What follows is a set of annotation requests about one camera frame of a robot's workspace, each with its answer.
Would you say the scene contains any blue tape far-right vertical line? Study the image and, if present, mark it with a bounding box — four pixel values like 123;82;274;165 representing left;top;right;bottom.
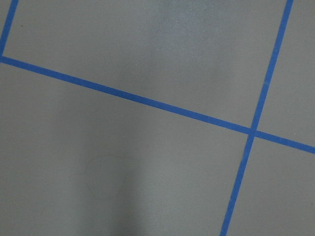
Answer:
0;0;19;58

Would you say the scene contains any blue tape right vertical line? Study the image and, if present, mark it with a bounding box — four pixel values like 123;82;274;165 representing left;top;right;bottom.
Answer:
220;0;293;236

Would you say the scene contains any blue tape upper horizontal line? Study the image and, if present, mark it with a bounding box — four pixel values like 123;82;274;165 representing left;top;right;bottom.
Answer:
0;55;315;154

